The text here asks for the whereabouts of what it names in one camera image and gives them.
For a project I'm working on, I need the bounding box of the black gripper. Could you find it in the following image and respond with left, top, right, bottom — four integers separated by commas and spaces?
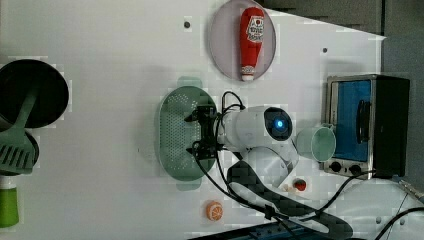
184, 106, 218, 160

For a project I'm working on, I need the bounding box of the green oval plastic strainer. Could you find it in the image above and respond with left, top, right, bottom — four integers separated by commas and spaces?
157, 76, 215, 191

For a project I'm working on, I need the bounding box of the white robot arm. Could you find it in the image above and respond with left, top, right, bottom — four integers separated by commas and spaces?
185, 106, 423, 240

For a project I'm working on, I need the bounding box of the orange slice toy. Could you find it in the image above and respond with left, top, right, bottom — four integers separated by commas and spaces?
205, 201, 223, 221

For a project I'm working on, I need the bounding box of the grey round plate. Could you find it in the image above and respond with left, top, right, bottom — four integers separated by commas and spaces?
208, 0, 276, 81

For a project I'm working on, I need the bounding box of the peeled banana toy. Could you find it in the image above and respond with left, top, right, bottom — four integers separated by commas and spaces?
282, 184, 299, 193

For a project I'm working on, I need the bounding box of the red strawberry toy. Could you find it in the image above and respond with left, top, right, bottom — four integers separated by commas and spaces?
293, 179, 307, 191

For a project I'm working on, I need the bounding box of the light green cup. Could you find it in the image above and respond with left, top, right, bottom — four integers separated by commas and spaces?
295, 124, 336, 162

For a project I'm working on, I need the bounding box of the red ketchup bottle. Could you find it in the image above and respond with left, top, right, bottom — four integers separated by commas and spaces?
239, 7, 264, 81

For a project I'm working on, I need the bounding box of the black toaster oven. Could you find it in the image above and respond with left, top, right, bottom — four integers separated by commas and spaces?
322, 74, 410, 179

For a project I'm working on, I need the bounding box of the green spatula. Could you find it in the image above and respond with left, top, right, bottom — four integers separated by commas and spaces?
0, 89, 38, 174

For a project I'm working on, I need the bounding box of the black utensil holder cup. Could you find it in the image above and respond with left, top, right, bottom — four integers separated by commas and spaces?
0, 59, 70, 128

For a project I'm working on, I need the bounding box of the green white bottle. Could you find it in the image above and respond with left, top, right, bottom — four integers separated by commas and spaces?
0, 176, 19, 228

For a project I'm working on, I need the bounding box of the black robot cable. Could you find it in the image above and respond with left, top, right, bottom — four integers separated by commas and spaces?
191, 90, 424, 240

